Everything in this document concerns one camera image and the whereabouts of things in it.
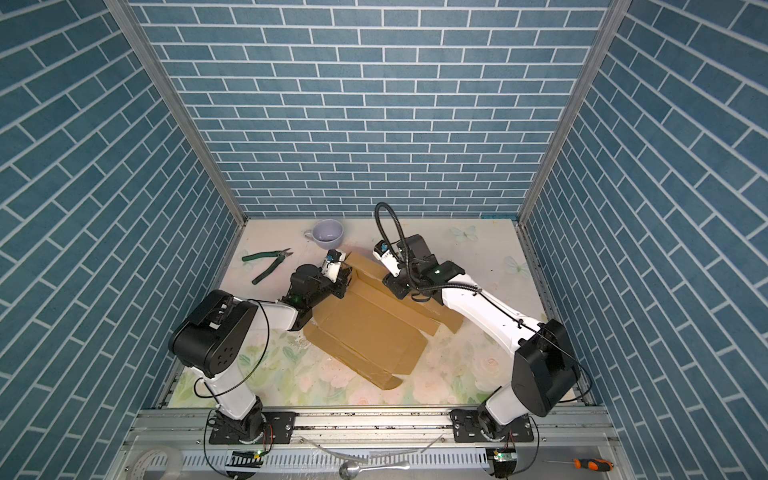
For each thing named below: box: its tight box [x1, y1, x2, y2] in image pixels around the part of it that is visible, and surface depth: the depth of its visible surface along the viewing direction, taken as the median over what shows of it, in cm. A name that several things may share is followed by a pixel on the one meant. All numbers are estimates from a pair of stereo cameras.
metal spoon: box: [339, 461, 410, 480], surface depth 70 cm
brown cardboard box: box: [303, 252, 464, 391], surface depth 91 cm
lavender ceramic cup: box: [304, 218, 345, 249], surface depth 113 cm
